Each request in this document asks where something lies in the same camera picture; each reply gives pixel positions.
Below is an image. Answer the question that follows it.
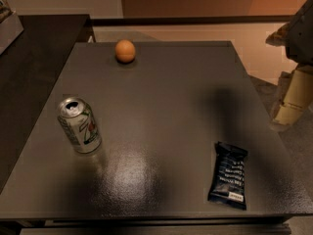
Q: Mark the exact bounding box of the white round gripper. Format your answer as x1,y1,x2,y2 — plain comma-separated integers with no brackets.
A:
265,0,313,131

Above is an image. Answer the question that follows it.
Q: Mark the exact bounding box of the dark blue rxbar wrapper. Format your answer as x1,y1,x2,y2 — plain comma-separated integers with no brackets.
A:
207,142,247,211

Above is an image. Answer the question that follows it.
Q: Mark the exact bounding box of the orange fruit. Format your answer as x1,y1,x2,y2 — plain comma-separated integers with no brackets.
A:
114,39,136,64

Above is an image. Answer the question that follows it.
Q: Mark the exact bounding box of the silver 7up soda can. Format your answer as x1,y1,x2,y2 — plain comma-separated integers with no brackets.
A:
58,97,102,154

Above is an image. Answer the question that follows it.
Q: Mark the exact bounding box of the grey box with items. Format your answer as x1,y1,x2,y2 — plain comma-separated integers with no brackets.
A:
0,0,23,55

